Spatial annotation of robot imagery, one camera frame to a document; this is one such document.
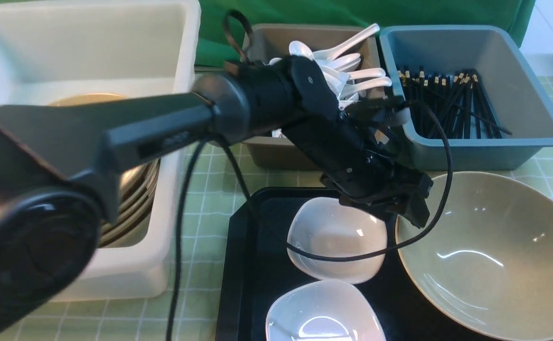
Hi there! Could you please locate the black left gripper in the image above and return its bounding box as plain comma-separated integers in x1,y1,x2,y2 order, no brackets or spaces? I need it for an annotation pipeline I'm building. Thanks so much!
286,117,432,228

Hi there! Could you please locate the white square sauce dish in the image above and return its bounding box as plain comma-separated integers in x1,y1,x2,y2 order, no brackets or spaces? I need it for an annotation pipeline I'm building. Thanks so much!
287,197,387,284

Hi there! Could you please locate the beige noodle bowl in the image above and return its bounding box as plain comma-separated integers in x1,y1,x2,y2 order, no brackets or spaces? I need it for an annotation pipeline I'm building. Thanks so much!
399,172,553,341

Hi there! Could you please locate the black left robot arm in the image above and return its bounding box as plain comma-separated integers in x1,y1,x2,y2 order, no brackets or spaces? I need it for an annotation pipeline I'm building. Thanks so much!
0,55,443,333

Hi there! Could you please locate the pile of white soup spoons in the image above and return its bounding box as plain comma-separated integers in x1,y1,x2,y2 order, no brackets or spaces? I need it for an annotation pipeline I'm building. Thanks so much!
258,24,394,140

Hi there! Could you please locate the bundle of black chopsticks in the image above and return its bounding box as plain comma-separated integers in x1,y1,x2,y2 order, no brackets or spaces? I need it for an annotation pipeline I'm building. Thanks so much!
397,65,512,140

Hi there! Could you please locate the brown spoon bin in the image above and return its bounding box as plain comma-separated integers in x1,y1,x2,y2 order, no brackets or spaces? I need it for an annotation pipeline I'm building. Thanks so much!
243,24,363,171

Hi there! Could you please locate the black serving tray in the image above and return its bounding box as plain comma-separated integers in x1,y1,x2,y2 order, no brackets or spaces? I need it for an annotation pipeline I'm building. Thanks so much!
215,187,553,341

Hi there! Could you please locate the green backdrop cloth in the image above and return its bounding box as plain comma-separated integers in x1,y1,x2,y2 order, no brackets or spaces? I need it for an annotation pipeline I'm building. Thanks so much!
195,0,535,67

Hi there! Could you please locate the blue chopstick bin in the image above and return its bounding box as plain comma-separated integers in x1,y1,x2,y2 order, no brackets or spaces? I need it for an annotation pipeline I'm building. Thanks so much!
379,25,553,171

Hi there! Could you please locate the large white plastic bin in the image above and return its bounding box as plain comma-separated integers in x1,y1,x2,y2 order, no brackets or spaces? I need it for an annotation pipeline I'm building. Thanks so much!
0,0,201,302

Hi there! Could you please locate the long-handled white spoon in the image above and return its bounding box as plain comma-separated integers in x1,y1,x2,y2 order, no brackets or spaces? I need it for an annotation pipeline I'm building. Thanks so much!
312,23,380,61

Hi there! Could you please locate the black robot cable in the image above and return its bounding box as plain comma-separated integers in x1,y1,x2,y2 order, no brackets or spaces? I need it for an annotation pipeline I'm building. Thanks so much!
165,99,454,341

